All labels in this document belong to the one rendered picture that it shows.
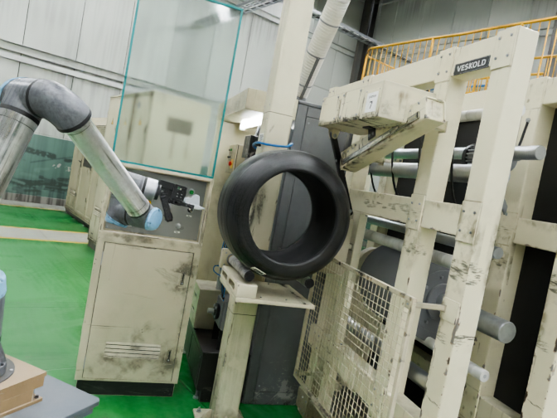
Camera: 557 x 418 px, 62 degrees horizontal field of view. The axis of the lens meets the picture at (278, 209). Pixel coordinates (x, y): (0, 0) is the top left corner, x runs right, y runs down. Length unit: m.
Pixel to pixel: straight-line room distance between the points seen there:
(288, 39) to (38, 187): 8.93
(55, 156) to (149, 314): 8.40
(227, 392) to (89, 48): 9.46
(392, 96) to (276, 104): 0.68
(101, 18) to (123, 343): 9.31
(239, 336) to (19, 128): 1.46
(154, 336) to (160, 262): 0.42
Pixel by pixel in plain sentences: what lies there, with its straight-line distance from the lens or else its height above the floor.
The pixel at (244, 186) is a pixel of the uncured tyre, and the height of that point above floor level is 1.27.
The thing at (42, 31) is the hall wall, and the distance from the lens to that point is 11.07.
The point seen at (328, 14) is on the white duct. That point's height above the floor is 2.28.
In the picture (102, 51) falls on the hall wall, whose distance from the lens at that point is 11.29.
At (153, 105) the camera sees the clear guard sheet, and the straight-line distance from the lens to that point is 2.63.
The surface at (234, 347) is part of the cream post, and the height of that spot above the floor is 0.44.
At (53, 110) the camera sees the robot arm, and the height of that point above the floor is 1.40.
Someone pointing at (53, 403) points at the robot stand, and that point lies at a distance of 1.53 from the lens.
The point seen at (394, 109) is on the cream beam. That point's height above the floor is 1.68.
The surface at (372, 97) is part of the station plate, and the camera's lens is 1.96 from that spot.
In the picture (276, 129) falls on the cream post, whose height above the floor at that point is 1.57.
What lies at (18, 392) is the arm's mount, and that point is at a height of 0.65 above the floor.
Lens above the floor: 1.31
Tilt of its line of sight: 3 degrees down
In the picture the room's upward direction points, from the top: 11 degrees clockwise
